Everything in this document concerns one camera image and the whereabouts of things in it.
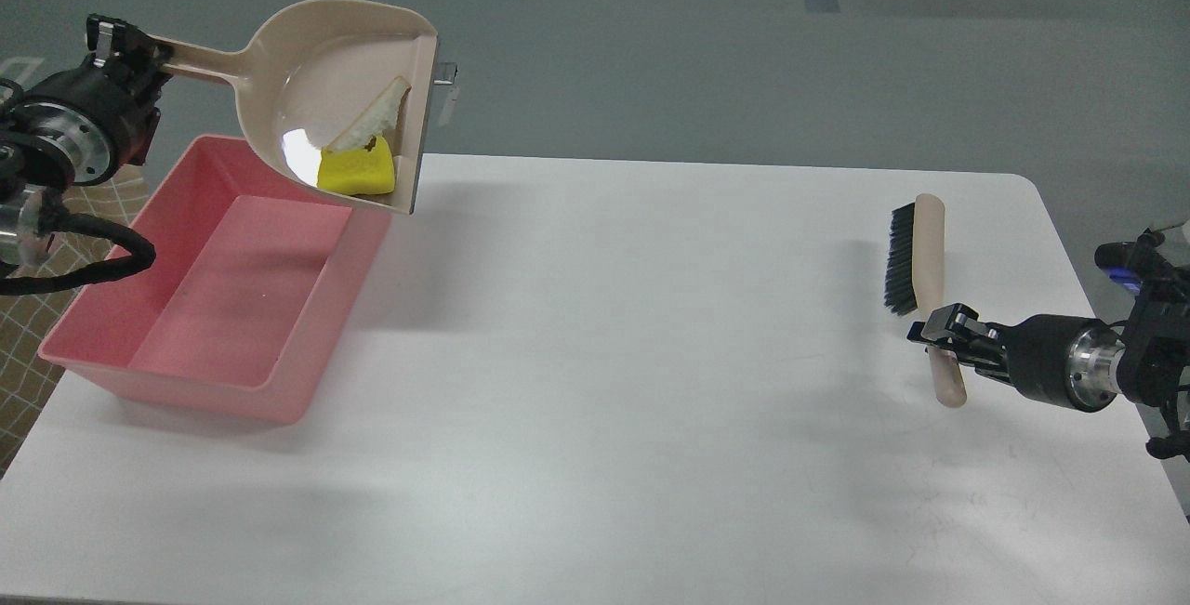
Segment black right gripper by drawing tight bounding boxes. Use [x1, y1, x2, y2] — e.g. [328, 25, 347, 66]
[906, 303, 1125, 412]

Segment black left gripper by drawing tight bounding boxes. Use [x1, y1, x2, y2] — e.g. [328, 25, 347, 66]
[10, 15, 173, 186]

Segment beige hand brush black bristles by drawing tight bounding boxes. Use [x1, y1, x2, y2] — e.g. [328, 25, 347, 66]
[884, 193, 967, 408]

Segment beige plastic dustpan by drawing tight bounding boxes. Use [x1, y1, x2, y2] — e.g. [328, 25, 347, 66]
[159, 0, 439, 216]

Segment yellow sponge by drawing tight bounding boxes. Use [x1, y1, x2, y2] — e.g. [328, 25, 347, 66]
[315, 135, 396, 197]

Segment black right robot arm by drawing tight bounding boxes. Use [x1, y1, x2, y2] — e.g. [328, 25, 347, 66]
[906, 222, 1189, 460]

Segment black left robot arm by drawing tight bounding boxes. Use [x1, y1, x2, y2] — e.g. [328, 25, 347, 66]
[1, 15, 174, 297]

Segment pink plastic bin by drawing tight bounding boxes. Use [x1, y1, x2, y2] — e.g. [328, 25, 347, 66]
[39, 135, 392, 424]

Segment brown checkered cloth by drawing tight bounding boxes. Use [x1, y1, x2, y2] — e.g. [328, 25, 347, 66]
[1, 166, 152, 474]

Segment silver floor outlet plate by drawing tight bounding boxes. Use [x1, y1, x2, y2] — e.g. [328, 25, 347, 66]
[432, 61, 459, 85]

